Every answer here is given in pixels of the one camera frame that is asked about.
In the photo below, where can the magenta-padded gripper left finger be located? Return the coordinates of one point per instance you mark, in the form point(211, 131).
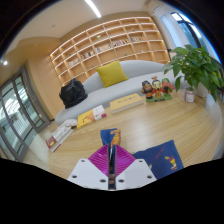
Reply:
point(88, 173)

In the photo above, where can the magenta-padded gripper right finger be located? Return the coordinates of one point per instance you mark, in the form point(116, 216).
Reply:
point(136, 173)

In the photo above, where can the blue animal-print towel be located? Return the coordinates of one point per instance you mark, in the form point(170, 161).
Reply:
point(160, 156)

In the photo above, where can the red and white book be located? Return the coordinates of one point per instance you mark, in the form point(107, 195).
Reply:
point(60, 136)

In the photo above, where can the small patterned pouch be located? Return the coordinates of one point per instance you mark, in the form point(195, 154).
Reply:
point(70, 123)

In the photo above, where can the yellow book with orange print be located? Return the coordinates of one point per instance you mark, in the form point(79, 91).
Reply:
point(85, 119)

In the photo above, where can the white book with red band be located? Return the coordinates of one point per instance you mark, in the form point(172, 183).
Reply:
point(99, 112)

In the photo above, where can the thick plain yellow book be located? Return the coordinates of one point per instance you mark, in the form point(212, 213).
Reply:
point(126, 102)

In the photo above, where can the black bag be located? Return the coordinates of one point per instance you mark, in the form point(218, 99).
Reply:
point(72, 94)

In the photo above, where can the light grey sofa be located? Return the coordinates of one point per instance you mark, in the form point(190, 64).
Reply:
point(110, 95)

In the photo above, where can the colourful figurine group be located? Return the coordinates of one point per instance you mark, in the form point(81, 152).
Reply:
point(156, 90)

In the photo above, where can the grey-framed glass door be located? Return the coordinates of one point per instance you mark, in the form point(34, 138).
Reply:
point(16, 113)

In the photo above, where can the yellow cushion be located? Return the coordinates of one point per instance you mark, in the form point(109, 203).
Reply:
point(111, 74)

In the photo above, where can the green potted plant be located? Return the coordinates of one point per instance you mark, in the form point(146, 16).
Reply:
point(196, 66)

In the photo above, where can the wooden lit shelf unit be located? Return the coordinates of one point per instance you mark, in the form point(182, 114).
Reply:
point(113, 46)

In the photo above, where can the white curtain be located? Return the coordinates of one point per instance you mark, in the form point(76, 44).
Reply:
point(173, 31)

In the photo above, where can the dark-framed window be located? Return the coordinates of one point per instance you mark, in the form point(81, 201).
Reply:
point(193, 31)

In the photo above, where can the long ceiling light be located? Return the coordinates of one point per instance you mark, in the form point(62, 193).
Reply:
point(93, 8)

